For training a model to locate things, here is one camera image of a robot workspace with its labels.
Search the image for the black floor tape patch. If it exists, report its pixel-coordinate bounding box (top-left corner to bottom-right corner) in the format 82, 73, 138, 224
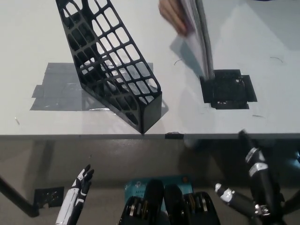
34, 186, 65, 209

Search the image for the black square tape patch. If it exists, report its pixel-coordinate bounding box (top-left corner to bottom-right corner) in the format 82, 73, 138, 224
199, 69, 258, 110

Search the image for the purple spiral notebook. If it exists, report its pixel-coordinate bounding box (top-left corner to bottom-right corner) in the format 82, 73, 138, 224
170, 0, 214, 81

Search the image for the grey tape patch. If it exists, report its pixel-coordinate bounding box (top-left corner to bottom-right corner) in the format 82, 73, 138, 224
30, 62, 170, 116

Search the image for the person's hand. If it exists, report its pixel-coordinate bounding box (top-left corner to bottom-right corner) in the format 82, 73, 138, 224
158, 0, 188, 36

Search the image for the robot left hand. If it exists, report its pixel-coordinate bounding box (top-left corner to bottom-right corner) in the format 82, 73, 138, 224
55, 164, 95, 225

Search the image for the black table leg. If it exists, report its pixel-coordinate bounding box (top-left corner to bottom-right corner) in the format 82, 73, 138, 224
280, 191, 300, 225
0, 174, 41, 218

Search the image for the black mesh magazine stand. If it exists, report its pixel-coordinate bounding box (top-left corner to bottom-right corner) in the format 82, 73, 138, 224
55, 0, 163, 135

